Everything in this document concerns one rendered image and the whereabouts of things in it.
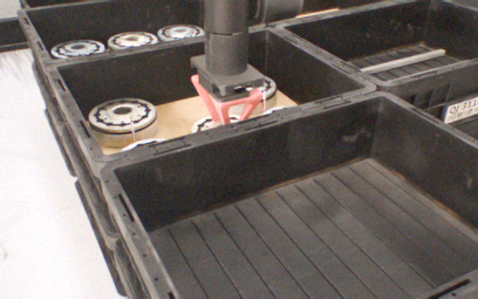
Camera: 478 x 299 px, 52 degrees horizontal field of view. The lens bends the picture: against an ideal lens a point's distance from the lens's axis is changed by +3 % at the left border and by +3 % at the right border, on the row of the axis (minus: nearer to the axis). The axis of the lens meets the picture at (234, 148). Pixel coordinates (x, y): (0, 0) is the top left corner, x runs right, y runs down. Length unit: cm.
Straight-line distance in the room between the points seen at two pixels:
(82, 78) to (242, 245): 39
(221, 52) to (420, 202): 32
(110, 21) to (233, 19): 54
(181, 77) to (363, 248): 44
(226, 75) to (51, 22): 53
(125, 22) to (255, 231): 66
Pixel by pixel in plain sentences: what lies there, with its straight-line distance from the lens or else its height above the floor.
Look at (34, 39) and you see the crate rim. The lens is 91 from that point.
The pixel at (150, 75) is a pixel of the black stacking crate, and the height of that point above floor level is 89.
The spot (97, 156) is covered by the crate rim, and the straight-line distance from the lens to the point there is 55.
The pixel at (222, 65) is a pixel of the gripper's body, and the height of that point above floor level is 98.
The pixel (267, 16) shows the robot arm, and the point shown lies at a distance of 64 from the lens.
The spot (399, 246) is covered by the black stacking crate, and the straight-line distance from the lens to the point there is 60.
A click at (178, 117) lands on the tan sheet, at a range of 81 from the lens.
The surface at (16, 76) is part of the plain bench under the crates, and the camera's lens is 138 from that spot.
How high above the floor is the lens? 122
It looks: 33 degrees down
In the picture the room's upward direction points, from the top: straight up
